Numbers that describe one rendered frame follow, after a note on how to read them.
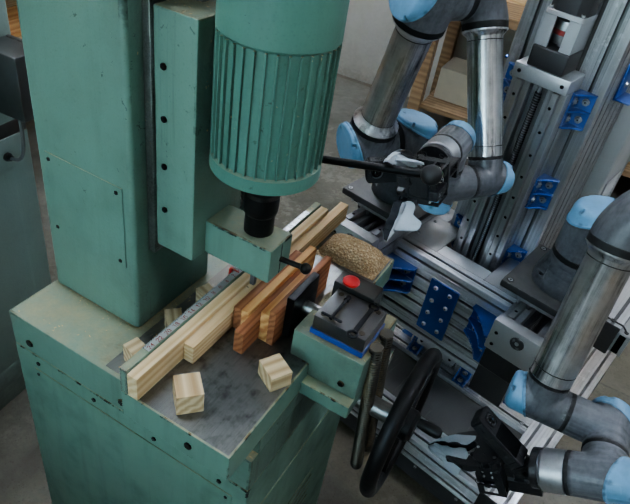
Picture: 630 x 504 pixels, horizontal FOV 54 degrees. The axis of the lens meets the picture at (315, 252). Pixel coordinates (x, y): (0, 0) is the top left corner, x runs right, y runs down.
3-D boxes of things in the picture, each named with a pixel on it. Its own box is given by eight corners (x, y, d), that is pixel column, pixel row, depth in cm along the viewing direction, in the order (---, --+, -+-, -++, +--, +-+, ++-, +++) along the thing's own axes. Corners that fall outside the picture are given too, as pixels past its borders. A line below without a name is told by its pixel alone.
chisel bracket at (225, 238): (266, 290, 107) (271, 252, 102) (202, 257, 111) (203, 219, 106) (289, 269, 112) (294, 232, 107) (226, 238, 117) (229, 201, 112)
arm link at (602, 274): (619, 165, 92) (497, 419, 111) (696, 190, 89) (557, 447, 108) (616, 154, 102) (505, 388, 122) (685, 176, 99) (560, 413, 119)
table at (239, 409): (278, 517, 90) (282, 495, 87) (121, 415, 100) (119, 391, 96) (428, 297, 134) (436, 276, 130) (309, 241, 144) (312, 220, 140)
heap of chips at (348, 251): (372, 280, 126) (376, 266, 124) (314, 253, 131) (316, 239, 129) (390, 259, 133) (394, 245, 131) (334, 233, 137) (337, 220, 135)
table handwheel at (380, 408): (364, 520, 95) (445, 351, 97) (257, 454, 102) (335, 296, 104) (390, 489, 123) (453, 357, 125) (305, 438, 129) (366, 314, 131)
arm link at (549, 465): (559, 472, 102) (568, 438, 108) (531, 467, 105) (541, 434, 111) (566, 505, 105) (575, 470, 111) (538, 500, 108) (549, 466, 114)
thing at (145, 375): (137, 401, 95) (136, 380, 92) (127, 395, 96) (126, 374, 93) (325, 227, 139) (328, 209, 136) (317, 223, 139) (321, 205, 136)
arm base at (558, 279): (547, 255, 157) (562, 224, 151) (604, 286, 150) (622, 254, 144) (521, 280, 147) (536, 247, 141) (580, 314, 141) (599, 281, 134)
